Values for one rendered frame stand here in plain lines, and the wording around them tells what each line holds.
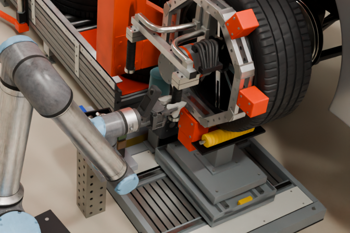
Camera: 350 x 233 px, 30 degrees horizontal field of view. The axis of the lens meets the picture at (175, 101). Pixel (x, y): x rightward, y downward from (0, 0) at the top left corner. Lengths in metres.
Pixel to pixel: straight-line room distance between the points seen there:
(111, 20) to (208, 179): 0.83
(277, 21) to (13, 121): 1.03
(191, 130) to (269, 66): 0.54
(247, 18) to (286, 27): 0.19
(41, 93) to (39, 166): 1.51
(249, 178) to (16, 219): 1.24
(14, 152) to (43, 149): 1.32
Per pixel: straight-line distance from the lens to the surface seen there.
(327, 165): 3.57
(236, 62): 2.38
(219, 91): 2.73
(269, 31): 2.41
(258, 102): 2.38
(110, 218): 3.08
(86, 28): 3.86
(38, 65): 1.85
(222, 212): 2.94
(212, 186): 2.96
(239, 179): 3.02
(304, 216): 3.14
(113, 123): 2.26
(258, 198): 3.04
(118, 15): 2.86
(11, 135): 2.06
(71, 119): 1.93
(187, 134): 2.82
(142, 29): 2.53
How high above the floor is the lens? 2.29
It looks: 37 degrees down
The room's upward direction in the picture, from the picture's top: 7 degrees clockwise
